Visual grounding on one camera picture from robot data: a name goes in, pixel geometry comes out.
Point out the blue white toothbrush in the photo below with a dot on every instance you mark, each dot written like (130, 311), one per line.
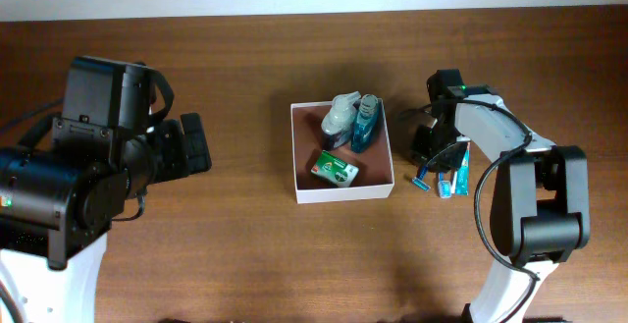
(444, 186)

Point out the white square cardboard box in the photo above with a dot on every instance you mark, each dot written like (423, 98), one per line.
(375, 177)

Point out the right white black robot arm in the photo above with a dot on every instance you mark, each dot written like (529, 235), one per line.
(530, 206)

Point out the clear spray bottle dark liquid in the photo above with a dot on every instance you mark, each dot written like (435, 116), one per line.
(337, 124)

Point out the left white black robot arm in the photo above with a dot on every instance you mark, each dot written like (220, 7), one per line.
(67, 181)

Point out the green white soap box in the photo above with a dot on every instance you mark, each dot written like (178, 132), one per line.
(334, 170)

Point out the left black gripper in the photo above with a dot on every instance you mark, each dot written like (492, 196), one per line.
(173, 148)

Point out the teal mouthwash bottle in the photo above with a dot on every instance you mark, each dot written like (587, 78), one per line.
(366, 118)

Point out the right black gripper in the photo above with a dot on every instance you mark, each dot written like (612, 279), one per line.
(427, 146)

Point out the blue disposable razor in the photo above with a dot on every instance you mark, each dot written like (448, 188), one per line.
(419, 179)

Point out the teal white toothpaste tube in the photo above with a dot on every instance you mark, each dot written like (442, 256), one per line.
(459, 181)

